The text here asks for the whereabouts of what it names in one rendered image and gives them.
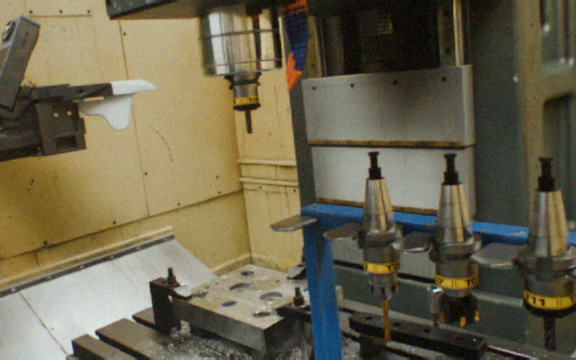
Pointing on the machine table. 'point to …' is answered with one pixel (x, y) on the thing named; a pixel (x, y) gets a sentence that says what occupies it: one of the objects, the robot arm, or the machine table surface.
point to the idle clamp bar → (447, 342)
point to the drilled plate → (259, 322)
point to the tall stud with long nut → (434, 303)
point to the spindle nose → (238, 40)
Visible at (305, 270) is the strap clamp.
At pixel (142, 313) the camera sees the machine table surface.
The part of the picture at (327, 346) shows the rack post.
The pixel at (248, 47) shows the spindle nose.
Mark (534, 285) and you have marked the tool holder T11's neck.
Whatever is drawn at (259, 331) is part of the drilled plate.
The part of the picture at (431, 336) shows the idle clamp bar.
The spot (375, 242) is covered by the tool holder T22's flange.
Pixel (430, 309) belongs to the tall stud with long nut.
